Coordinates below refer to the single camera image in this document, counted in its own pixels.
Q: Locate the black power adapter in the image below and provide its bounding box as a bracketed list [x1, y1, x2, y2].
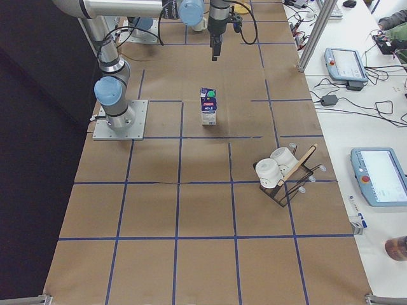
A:
[320, 95, 338, 107]

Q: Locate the white cup on rack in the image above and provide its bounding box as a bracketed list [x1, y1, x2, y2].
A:
[270, 147, 298, 176]
[255, 158, 283, 189]

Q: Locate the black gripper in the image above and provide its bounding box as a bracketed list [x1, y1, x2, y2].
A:
[208, 16, 228, 61]

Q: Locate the aluminium frame post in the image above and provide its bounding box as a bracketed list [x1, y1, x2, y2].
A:
[297, 0, 336, 72]

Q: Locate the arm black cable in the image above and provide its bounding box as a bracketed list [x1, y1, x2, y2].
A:
[228, 0, 258, 45]

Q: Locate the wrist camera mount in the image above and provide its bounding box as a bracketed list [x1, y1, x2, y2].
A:
[228, 11, 242, 33]

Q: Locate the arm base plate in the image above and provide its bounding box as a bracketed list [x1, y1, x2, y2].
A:
[92, 100, 148, 140]

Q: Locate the white mug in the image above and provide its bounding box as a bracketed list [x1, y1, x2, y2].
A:
[191, 17, 207, 32]

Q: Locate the blue teach pendant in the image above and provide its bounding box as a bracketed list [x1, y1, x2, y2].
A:
[324, 48, 368, 83]
[350, 147, 406, 207]

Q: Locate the blue white milk carton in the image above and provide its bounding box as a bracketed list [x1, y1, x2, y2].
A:
[200, 88, 217, 125]

